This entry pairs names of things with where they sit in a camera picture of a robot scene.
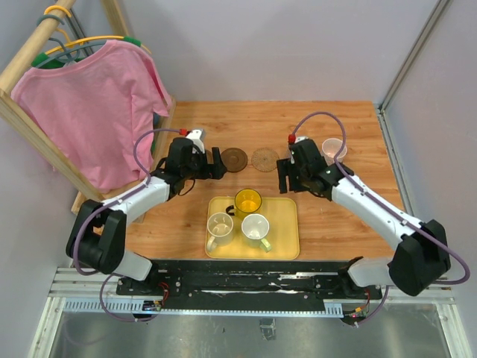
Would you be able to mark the yellow green hanger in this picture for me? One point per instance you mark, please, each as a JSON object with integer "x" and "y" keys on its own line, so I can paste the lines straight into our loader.
{"x": 117, "y": 21}

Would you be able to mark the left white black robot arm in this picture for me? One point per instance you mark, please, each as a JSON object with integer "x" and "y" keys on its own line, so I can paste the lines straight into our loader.
{"x": 98, "y": 236}

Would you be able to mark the pink t-shirt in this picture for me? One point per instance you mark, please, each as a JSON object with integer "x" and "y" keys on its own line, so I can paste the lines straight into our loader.
{"x": 99, "y": 111}

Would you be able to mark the grey teal hanger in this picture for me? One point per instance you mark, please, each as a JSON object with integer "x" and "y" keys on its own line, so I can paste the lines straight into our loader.
{"x": 68, "y": 54}

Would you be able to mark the cream mug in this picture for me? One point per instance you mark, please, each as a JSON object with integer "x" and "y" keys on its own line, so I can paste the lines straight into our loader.
{"x": 220, "y": 231}

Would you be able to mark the pink translucent cup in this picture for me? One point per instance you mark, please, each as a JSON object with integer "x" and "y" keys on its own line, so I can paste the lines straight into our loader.
{"x": 330, "y": 147}

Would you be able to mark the yellow transparent cup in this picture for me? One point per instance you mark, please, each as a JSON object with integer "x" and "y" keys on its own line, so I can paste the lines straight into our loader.
{"x": 246, "y": 202}

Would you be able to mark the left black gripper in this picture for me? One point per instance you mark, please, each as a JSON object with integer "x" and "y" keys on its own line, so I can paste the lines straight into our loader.
{"x": 218, "y": 167}

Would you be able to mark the aluminium frame rail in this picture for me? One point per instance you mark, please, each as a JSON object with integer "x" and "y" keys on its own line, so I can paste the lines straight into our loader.
{"x": 416, "y": 49}

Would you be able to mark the white mug green handle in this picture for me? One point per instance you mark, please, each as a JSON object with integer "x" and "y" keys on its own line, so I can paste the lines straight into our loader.
{"x": 255, "y": 228}

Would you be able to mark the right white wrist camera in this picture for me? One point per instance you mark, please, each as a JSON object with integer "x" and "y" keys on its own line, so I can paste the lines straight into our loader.
{"x": 298, "y": 149}

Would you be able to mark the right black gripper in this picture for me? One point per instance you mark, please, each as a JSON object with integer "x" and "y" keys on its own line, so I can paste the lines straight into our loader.
{"x": 284, "y": 168}

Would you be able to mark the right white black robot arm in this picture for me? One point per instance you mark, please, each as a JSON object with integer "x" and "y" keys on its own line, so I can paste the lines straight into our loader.
{"x": 419, "y": 256}

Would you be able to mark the large woven rattan coaster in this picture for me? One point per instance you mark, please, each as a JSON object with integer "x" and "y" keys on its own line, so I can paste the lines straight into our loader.
{"x": 265, "y": 159}

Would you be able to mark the yellow plastic tray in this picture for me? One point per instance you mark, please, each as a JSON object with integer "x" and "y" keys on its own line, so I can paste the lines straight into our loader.
{"x": 283, "y": 235}

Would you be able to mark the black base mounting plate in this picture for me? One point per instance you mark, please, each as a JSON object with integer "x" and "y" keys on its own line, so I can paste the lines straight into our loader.
{"x": 240, "y": 285}

